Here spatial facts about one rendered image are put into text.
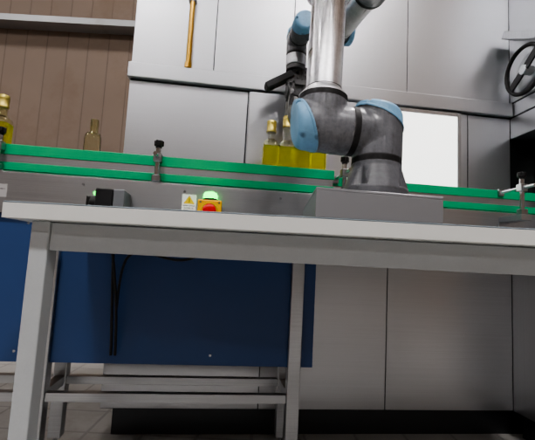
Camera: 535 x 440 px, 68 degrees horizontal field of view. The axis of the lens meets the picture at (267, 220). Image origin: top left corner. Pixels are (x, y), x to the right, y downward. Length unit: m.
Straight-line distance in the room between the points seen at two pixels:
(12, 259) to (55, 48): 3.49
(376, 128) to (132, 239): 0.59
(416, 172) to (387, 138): 0.82
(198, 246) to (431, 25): 1.54
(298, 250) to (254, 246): 0.09
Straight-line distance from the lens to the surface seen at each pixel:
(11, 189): 1.39
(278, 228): 0.81
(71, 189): 1.32
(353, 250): 0.88
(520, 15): 2.23
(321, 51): 1.01
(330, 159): 1.62
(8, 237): 1.39
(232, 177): 1.28
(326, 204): 0.83
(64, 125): 4.34
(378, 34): 1.94
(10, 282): 1.39
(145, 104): 1.67
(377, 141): 0.94
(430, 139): 1.82
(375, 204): 0.85
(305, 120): 0.90
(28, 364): 1.00
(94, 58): 4.48
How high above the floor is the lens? 0.65
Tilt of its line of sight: 6 degrees up
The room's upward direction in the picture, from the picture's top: 3 degrees clockwise
